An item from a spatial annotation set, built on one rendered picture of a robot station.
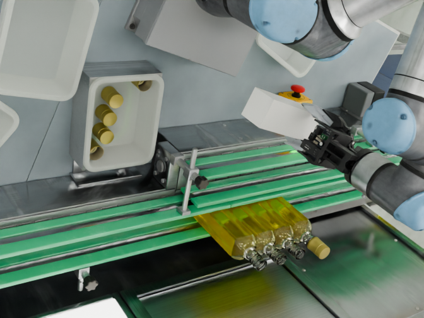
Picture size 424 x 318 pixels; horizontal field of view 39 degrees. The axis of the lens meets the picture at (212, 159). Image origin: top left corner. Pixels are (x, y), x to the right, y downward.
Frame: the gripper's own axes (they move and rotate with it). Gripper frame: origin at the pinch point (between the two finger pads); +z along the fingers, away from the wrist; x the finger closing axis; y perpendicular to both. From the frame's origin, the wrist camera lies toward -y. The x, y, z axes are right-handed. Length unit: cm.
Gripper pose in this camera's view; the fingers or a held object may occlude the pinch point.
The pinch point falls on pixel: (300, 122)
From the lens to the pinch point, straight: 123.0
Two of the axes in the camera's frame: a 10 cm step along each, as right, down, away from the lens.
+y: -7.2, -1.6, -6.7
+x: -4.4, 8.6, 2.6
